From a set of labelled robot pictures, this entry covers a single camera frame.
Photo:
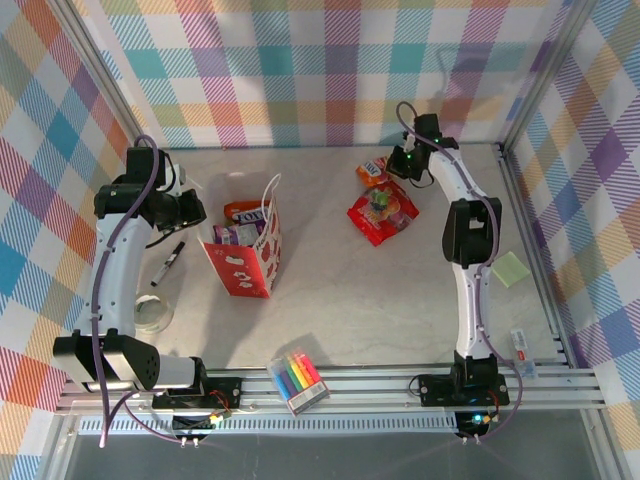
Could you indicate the orange fruit print candy bag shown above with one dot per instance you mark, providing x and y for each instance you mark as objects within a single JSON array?
[{"x": 370, "y": 175}]

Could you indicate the purple Fox's candy bag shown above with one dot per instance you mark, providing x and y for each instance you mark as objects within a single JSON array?
[{"x": 230, "y": 234}]

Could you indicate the orange Fox's candy bag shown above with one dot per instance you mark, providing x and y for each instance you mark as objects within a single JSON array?
[{"x": 235, "y": 209}]

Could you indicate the red and white paper bag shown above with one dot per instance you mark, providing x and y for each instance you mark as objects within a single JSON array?
[{"x": 245, "y": 272}]

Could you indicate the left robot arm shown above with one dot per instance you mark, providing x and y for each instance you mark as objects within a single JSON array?
[{"x": 117, "y": 280}]

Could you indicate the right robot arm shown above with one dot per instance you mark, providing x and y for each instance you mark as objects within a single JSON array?
[{"x": 467, "y": 310}]

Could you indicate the red fruit candy bag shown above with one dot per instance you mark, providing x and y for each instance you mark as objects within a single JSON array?
[{"x": 382, "y": 215}]

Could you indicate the black marker pen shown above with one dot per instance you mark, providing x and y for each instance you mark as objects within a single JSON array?
[{"x": 167, "y": 264}]

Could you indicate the clear tape roll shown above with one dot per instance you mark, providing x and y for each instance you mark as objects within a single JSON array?
[{"x": 167, "y": 315}]

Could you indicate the green sticky note pad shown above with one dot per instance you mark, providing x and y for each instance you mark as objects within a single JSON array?
[{"x": 510, "y": 270}]

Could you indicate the pack of coloured markers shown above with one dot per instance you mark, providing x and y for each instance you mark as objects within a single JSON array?
[{"x": 297, "y": 380}]

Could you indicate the left circuit board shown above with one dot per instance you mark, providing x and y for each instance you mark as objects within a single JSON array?
[{"x": 200, "y": 424}]

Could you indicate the circuit board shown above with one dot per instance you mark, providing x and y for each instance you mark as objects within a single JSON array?
[
  {"x": 477, "y": 419},
  {"x": 200, "y": 424}
]

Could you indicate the small clear plastic item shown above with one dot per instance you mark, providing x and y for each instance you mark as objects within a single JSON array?
[{"x": 527, "y": 369}]

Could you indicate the right circuit board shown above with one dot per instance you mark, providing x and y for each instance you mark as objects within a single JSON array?
[{"x": 477, "y": 419}]

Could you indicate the aluminium table side rail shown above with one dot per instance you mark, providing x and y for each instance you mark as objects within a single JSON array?
[{"x": 517, "y": 200}]

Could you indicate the aluminium frame post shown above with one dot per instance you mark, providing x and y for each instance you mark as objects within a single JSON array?
[
  {"x": 109, "y": 80},
  {"x": 543, "y": 75}
]

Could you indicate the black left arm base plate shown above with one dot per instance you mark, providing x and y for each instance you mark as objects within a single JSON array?
[{"x": 225, "y": 390}]

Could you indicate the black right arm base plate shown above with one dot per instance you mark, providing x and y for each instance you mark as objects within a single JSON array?
[{"x": 435, "y": 390}]

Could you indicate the aluminium mounting rail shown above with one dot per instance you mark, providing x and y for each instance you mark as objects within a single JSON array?
[{"x": 375, "y": 390}]

